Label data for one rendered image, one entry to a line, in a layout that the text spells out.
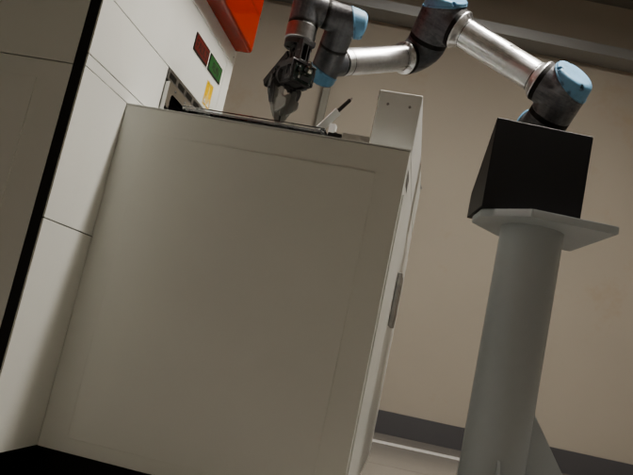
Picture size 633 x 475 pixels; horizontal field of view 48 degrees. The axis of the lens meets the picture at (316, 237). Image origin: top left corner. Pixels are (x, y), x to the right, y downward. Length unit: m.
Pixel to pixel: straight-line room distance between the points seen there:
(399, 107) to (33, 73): 0.74
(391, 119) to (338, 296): 0.40
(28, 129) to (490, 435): 1.24
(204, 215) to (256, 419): 0.43
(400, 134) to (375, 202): 0.18
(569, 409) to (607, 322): 0.53
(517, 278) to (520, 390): 0.27
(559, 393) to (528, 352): 2.37
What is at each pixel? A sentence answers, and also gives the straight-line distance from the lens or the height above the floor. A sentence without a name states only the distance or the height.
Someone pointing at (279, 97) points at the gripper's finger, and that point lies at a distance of 1.77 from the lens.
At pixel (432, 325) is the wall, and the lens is 4.02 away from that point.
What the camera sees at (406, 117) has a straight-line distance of 1.55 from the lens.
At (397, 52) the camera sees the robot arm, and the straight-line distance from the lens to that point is 2.10.
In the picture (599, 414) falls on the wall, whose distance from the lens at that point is 4.28.
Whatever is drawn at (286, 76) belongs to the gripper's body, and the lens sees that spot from 1.75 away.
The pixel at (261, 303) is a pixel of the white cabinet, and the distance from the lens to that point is 1.44.
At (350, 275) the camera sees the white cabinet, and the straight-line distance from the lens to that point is 1.42.
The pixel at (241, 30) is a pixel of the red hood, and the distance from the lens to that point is 2.15.
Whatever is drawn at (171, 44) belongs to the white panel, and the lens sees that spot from 1.82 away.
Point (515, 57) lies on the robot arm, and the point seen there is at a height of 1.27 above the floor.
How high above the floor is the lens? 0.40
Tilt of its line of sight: 8 degrees up
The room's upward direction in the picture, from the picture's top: 12 degrees clockwise
